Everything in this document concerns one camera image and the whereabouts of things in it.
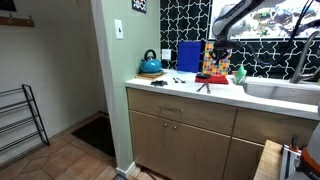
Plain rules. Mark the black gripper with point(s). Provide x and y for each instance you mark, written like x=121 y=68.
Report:
x=221 y=49

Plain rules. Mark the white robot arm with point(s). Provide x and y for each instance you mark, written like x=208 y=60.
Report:
x=308 y=167

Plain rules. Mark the red cloth mat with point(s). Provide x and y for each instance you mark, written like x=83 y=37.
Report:
x=213 y=79

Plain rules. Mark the black round plate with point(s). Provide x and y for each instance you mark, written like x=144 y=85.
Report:
x=203 y=76

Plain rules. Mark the dark floor mat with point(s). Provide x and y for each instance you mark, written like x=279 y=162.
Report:
x=98 y=134

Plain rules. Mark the green sponge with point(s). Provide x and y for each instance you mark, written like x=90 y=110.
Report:
x=240 y=74

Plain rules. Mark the blue cutting board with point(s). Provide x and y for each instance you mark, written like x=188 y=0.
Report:
x=189 y=56

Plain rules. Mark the wooden trivet board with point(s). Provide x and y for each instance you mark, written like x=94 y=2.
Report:
x=151 y=76

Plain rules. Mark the black star-shaped trivet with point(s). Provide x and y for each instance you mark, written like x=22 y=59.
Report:
x=160 y=83

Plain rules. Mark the blue tea kettle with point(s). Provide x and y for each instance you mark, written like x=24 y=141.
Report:
x=150 y=64

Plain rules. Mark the silver kitchen faucet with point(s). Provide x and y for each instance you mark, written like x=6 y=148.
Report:
x=298 y=75

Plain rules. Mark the framed patterned tile picture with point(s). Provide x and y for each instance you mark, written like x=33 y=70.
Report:
x=139 y=5

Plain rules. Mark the stainless steel sink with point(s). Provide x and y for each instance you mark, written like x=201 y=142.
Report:
x=304 y=93

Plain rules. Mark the wooden cabinet with drawer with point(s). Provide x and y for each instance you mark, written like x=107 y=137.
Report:
x=187 y=139

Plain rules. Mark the wooden block on cart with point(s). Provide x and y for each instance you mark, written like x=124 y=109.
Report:
x=270 y=161

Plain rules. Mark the white wall outlet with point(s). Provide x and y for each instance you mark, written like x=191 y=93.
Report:
x=166 y=54

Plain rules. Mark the wooden coat hook rail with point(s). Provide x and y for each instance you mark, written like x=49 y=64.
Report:
x=11 y=21

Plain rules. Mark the black wire shoe rack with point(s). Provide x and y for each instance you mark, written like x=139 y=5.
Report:
x=21 y=120

